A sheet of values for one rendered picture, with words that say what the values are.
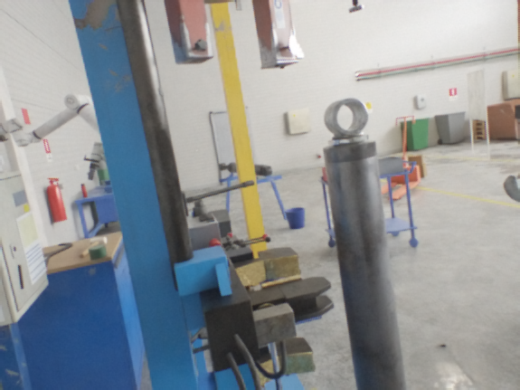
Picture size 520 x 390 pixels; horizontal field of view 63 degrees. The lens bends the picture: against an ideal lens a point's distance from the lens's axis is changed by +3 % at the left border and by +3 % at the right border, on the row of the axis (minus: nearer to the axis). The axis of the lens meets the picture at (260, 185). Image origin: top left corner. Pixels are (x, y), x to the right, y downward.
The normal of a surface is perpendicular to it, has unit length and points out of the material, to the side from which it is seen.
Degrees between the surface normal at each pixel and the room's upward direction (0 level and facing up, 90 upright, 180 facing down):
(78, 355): 90
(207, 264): 90
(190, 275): 90
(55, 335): 90
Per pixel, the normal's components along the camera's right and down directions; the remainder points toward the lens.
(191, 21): 0.58, 0.03
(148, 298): 0.22, 0.11
